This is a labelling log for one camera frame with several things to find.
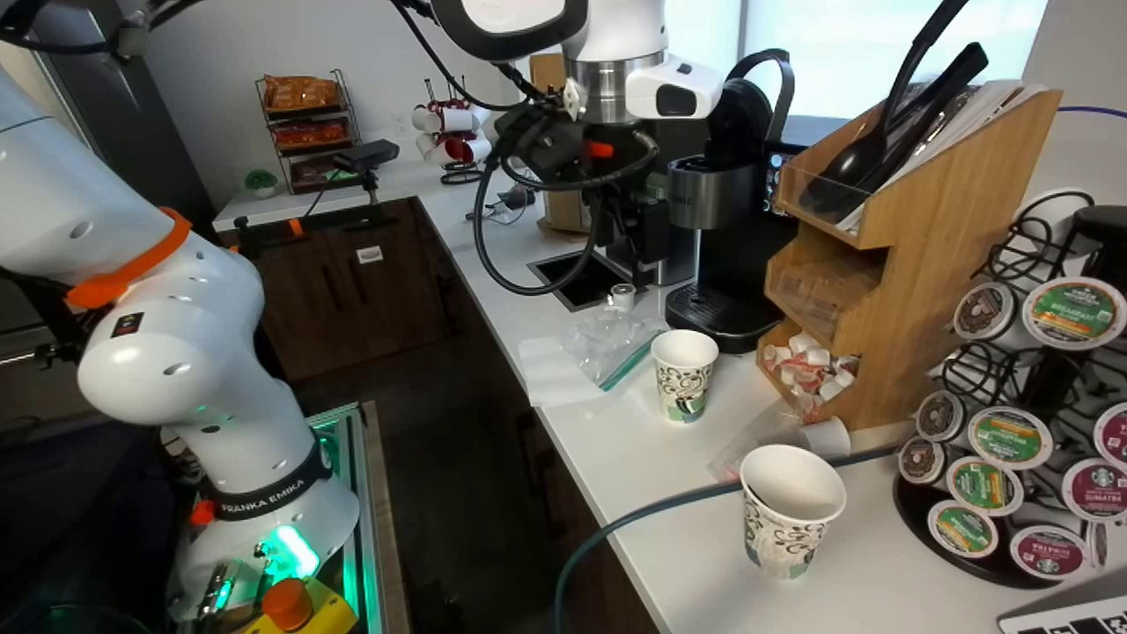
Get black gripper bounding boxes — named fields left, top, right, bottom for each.
left=500, top=105, right=658, bottom=190

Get white coffee capsule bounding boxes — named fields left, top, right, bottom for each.
left=952, top=282, right=1017, bottom=346

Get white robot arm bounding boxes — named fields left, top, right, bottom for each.
left=0, top=0, right=721, bottom=624

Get black coffee machine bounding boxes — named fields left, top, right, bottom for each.
left=667, top=50, right=796, bottom=354

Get green top-row coffee capsule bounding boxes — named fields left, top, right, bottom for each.
left=1023, top=278, right=1127, bottom=354

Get green middle coffee capsule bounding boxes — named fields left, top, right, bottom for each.
left=964, top=407, right=1052, bottom=469

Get red bottom coffee capsule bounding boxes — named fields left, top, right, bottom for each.
left=1006, top=527, right=1090, bottom=583

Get clear plastic bag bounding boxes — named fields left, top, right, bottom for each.
left=564, top=310, right=658, bottom=390

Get snack rack shelf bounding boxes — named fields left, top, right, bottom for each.
left=253, top=75, right=357, bottom=194

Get dark wooden cabinet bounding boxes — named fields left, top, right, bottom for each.
left=230, top=194, right=472, bottom=388

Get far patterned paper cup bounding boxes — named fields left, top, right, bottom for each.
left=653, top=328, right=720, bottom=423

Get patterned paper cup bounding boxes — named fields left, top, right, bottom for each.
left=735, top=446, right=847, bottom=583
left=653, top=328, right=720, bottom=423

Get creamer cups pile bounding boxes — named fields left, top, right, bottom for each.
left=762, top=335, right=857, bottom=407

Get wooden condiment organizer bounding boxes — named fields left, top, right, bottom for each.
left=758, top=80, right=1060, bottom=431

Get black tongs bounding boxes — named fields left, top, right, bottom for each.
left=799, top=0, right=987, bottom=221

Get near patterned paper cup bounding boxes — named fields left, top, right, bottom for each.
left=735, top=446, right=847, bottom=583

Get yellow emergency stop box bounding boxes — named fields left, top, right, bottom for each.
left=238, top=577, right=357, bottom=634

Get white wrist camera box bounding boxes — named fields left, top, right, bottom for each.
left=627, top=63, right=721, bottom=121

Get green cable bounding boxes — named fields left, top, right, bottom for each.
left=545, top=446, right=900, bottom=634

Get black wire capsule carousel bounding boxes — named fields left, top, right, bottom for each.
left=894, top=186, right=1127, bottom=590

